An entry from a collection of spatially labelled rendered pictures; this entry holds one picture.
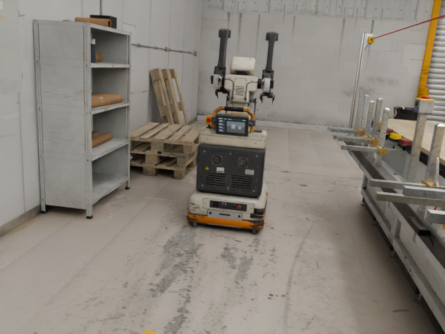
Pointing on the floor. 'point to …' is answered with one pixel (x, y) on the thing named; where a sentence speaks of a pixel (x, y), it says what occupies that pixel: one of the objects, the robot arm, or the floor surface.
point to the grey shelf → (81, 112)
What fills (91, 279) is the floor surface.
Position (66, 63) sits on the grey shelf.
